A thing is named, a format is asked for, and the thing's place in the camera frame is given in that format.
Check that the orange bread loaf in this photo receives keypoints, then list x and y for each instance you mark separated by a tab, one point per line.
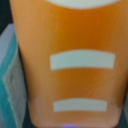
75	60

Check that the small white milk carton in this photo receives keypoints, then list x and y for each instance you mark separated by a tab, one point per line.
13	96

